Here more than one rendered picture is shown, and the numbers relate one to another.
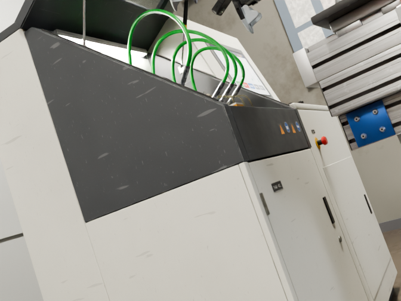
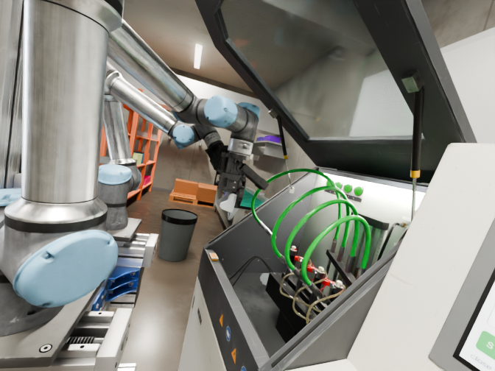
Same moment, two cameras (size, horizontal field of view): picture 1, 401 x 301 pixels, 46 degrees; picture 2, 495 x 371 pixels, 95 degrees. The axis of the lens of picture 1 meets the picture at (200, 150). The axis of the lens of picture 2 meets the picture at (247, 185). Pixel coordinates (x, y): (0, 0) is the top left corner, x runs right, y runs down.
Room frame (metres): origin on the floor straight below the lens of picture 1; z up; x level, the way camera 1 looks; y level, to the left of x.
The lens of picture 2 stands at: (2.02, -0.83, 1.40)
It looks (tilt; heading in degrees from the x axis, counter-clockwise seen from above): 6 degrees down; 129
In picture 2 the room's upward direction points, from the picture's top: 12 degrees clockwise
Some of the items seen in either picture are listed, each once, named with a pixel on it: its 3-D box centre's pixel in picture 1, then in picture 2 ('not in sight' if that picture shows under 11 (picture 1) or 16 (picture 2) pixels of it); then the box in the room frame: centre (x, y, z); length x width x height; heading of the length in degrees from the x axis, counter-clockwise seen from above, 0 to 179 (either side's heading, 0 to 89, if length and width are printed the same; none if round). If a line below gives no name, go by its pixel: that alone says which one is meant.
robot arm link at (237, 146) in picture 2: not in sight; (240, 148); (1.52, -0.31, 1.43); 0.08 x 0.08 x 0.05
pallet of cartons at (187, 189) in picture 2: not in sight; (196, 193); (-2.92, 3.09, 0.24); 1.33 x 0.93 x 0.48; 55
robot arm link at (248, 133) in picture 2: not in sight; (244, 123); (1.52, -0.31, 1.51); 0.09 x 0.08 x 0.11; 101
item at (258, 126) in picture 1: (270, 132); (223, 308); (1.54, -0.24, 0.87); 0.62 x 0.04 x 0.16; 153
